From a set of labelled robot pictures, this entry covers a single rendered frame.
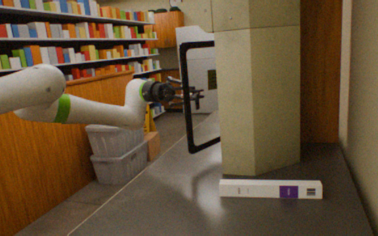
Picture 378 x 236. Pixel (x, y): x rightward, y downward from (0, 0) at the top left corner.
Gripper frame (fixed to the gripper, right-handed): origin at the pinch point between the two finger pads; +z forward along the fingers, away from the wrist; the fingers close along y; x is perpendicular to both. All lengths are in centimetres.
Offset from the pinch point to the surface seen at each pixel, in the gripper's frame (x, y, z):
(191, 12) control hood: -10.5, 27.4, 11.5
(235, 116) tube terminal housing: -5.7, -5.6, 22.6
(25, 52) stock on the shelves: 37, 28, -268
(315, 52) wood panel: 38, 11, 32
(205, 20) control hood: -8.9, 24.6, 15.4
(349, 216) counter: -11, -26, 58
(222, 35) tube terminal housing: -6.9, 19.9, 20.1
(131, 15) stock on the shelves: 249, 82, -358
